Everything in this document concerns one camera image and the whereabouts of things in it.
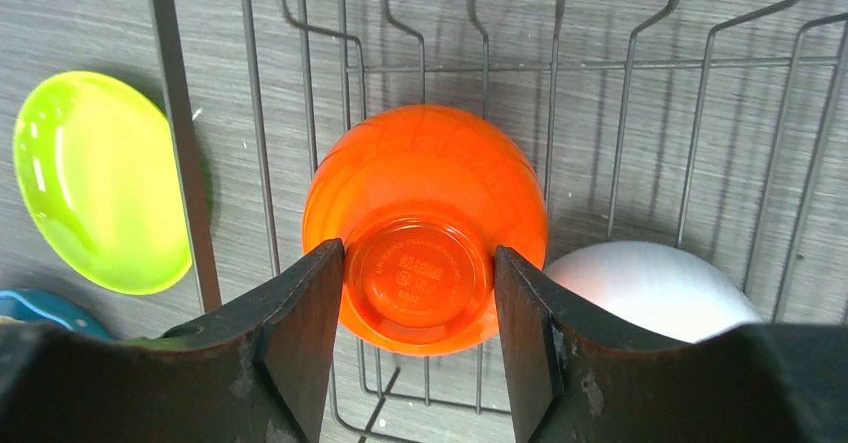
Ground lime green plate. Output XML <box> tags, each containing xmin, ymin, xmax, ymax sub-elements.
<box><xmin>13</xmin><ymin>71</ymin><xmax>192</xmax><ymax>295</ymax></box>

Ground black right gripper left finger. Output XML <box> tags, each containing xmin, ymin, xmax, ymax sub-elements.
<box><xmin>1</xmin><ymin>239</ymin><xmax>344</xmax><ymax>442</ymax></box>

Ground black wire dish rack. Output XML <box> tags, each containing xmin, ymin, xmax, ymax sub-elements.
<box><xmin>142</xmin><ymin>0</ymin><xmax>848</xmax><ymax>443</ymax></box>

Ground orange plastic bowl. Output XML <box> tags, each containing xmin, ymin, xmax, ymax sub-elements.
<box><xmin>302</xmin><ymin>104</ymin><xmax>548</xmax><ymax>357</ymax></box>

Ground white bowl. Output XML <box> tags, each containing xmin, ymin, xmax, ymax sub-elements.
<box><xmin>544</xmin><ymin>241</ymin><xmax>763</xmax><ymax>343</ymax></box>

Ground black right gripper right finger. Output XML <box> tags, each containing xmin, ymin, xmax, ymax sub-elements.
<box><xmin>494</xmin><ymin>246</ymin><xmax>847</xmax><ymax>442</ymax></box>

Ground blue plate with bamboo mat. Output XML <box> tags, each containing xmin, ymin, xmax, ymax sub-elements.
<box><xmin>1</xmin><ymin>288</ymin><xmax>114</xmax><ymax>341</ymax></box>

